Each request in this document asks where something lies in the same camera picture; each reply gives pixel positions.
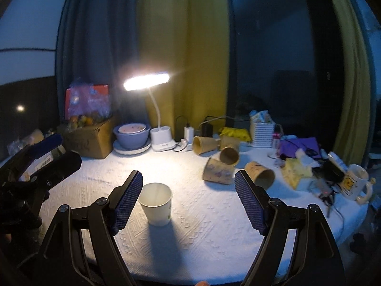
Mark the red box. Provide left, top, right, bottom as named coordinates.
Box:
left=65, top=84, right=110, bottom=120

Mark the plastic bag of fruit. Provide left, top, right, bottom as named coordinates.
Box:
left=67, top=77, right=114, bottom=126

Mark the white plate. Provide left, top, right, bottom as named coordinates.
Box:
left=113, top=139, right=152, bottom=156

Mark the white desk lamp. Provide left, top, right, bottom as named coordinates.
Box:
left=123, top=71, right=177, bottom=152

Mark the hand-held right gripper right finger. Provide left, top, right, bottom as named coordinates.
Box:
left=234, top=170, right=346, bottom=286

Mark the purple cloth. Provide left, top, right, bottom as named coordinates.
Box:
left=278, top=137, right=321, bottom=162

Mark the white mug with yellow print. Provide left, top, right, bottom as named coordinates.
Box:
left=339, top=164, right=376, bottom=205

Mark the brown printed paper cup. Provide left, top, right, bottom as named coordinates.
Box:
left=202, top=157, right=236, bottom=185

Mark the white ribbed container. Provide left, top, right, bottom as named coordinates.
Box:
left=249, top=110, right=276, bottom=148

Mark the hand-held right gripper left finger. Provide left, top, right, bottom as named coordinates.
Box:
left=36, top=170, right=144, bottom=286

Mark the yellow cloth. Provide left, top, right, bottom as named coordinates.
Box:
left=219, top=127, right=252, bottom=142

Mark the white textured tablecloth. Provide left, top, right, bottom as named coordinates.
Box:
left=0, top=142, right=370, bottom=282

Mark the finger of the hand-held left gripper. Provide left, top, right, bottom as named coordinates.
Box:
left=32, top=151, right=83, bottom=189
left=0, top=133, right=64, bottom=183

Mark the white paper cup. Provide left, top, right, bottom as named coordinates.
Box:
left=137, top=182, right=173, bottom=226

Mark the olive curtain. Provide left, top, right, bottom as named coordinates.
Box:
left=321, top=0, right=373, bottom=167

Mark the yellow curtain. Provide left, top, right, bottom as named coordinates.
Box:
left=136, top=0, right=233, bottom=141

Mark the lilac bowl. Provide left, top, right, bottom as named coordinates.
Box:
left=113, top=123, right=151, bottom=150

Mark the yellow tissue pack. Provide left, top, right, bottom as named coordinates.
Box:
left=281, top=157, right=314, bottom=190

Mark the blue curtain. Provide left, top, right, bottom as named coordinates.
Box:
left=55, top=0, right=141, bottom=127

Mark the cardboard box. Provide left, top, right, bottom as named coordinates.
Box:
left=61, top=116, right=116, bottom=159

